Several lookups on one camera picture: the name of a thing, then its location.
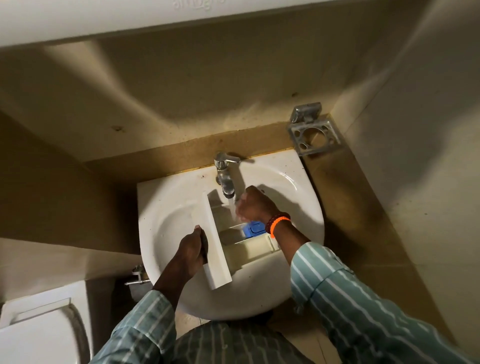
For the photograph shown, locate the metal wall toothbrush holder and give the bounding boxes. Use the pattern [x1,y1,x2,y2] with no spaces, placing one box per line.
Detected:
[287,102,342,157]

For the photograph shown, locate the person's right hand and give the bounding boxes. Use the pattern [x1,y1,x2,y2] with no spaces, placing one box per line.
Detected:
[235,185,281,224]

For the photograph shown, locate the striped teal shirt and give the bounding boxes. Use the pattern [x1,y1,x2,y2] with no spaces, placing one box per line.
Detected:
[170,322,316,364]

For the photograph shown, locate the person's left forearm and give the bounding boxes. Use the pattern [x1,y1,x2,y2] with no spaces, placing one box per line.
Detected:
[89,267,200,364]

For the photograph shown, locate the chrome basin faucet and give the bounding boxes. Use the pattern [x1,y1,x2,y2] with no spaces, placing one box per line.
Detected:
[214,151,242,200]

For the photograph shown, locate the person's right forearm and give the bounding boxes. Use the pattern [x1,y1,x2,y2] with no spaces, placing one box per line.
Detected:
[273,222,480,364]

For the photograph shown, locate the orange wristband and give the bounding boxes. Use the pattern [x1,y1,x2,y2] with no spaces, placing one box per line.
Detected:
[269,217,292,239]

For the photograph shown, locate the blue drawer insert cap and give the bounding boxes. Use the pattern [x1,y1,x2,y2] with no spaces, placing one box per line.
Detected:
[243,221,268,239]

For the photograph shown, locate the person's left hand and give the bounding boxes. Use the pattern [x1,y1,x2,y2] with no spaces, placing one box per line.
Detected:
[175,224,209,280]

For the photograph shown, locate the dark bead bracelet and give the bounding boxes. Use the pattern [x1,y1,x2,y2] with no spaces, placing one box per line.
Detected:
[265,212,291,235]

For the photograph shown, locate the white detergent dispenser drawer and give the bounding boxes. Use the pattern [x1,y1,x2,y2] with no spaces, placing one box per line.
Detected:
[201,193,282,290]

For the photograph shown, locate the chrome angle valve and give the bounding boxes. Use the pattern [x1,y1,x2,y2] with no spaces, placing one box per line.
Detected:
[125,264,151,289]

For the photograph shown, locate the white ceramic wash basin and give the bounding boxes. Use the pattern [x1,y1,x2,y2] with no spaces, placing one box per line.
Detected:
[137,149,325,321]

